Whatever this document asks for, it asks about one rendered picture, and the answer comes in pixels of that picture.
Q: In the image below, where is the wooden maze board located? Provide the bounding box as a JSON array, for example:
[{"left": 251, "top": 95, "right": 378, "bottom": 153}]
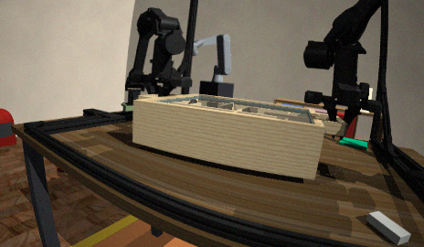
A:
[{"left": 132, "top": 93, "right": 348, "bottom": 179}]

